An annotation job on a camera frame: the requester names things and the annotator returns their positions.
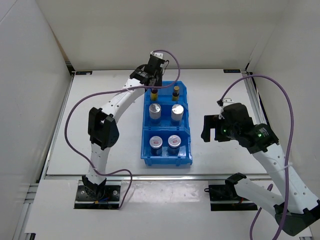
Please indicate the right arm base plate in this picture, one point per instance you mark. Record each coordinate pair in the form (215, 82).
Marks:
(222, 201)

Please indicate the black label corner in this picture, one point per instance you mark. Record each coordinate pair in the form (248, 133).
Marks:
(231, 71)
(83, 73)

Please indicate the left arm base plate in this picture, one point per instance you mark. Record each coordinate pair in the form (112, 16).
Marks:
(110, 199)

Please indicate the brown bottle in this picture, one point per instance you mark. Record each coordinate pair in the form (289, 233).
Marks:
(175, 93)
(154, 95)

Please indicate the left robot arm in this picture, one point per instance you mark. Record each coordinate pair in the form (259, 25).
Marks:
(102, 122)

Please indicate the blue plastic bin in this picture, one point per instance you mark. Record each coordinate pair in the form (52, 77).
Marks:
(165, 154)
(165, 95)
(165, 118)

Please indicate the aluminium frame rail front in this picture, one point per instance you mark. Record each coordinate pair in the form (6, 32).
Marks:
(126, 177)

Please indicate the grey-lid spice jar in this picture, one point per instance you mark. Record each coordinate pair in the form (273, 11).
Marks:
(156, 144)
(174, 143)

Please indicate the blue plastic bin middle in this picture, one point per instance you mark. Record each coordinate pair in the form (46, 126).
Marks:
(165, 118)

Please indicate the blue plastic bin front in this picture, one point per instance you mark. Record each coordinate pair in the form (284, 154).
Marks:
(165, 154)

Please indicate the white blue can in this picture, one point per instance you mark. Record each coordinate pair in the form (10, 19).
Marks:
(177, 112)
(155, 112)

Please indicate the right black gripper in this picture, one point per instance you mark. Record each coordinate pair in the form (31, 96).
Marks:
(211, 122)

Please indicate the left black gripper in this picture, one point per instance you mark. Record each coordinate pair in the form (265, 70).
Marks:
(159, 83)

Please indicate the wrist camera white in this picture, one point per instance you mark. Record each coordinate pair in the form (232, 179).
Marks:
(224, 103)
(157, 54)

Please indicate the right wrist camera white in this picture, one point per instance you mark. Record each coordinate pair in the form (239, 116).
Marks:
(224, 103)

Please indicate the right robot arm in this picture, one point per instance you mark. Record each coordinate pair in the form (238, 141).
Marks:
(296, 207)

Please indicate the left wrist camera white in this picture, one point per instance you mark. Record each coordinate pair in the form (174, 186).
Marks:
(157, 54)

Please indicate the black label left corner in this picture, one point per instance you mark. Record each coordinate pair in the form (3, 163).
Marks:
(83, 73)

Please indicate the black label right corner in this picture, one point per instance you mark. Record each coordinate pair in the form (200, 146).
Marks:
(231, 71)

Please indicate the blue plastic bin rear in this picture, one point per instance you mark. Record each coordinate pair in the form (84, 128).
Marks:
(165, 95)

